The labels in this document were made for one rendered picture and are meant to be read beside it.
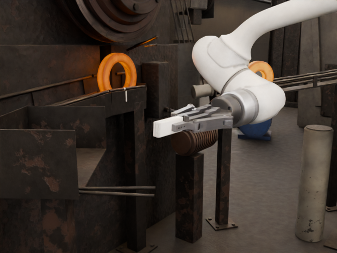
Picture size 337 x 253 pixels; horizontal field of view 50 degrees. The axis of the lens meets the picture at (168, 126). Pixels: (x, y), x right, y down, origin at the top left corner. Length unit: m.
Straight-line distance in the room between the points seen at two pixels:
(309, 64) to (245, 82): 2.98
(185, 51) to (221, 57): 3.09
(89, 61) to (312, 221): 1.18
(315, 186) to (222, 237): 0.48
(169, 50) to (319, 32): 2.33
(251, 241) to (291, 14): 1.12
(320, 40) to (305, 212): 2.35
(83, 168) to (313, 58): 3.22
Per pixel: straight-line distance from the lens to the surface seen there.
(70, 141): 0.69
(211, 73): 0.97
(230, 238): 1.77
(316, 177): 1.70
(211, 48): 0.98
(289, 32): 5.40
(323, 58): 3.82
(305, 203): 1.75
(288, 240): 1.81
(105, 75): 1.32
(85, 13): 1.25
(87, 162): 0.88
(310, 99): 3.90
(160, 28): 1.77
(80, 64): 1.35
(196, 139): 1.50
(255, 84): 0.92
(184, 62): 4.04
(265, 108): 0.91
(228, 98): 0.83
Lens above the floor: 0.87
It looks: 13 degrees down
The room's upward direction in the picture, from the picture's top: straight up
